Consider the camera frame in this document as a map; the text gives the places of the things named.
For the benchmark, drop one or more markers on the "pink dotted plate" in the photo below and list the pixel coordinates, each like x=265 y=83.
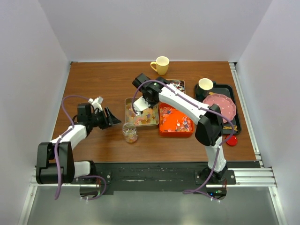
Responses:
x=226 y=105

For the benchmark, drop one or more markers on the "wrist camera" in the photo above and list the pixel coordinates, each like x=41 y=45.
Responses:
x=96 y=103
x=140 y=105

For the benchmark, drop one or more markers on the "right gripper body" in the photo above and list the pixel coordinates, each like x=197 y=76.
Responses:
x=152 y=102

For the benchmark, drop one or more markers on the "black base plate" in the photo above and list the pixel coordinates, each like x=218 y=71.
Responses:
x=158 y=177

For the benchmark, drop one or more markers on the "clear plastic jar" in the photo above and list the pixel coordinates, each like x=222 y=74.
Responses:
x=129 y=132

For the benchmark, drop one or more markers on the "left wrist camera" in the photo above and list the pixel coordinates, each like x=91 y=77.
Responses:
x=96 y=103

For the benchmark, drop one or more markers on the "dark green cup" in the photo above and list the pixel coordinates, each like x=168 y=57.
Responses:
x=203 y=88

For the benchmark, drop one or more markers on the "yellow mug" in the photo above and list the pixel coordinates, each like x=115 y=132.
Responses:
x=160 y=65

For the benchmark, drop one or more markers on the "gold tin of lollipops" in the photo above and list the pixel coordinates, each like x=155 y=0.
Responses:
x=179 y=84

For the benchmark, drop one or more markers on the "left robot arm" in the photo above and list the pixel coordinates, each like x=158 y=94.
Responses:
x=55 y=161

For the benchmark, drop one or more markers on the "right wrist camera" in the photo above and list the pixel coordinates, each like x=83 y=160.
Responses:
x=140 y=105

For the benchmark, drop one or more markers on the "silver tin of gummies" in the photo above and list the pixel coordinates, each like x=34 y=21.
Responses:
x=149 y=117

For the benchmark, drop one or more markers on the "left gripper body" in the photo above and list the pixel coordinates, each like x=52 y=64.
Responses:
x=103 y=122

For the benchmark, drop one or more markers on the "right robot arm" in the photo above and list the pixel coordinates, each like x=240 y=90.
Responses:
x=208 y=119

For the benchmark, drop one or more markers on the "aluminium rail frame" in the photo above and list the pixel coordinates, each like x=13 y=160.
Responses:
x=252 y=200

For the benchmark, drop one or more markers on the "gold fork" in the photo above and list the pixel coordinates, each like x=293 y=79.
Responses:
x=235 y=128

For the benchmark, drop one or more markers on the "red jar lid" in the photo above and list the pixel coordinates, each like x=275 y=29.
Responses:
x=231 y=141

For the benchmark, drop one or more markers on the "orange tray of candies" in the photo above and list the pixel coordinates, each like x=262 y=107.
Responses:
x=173 y=123

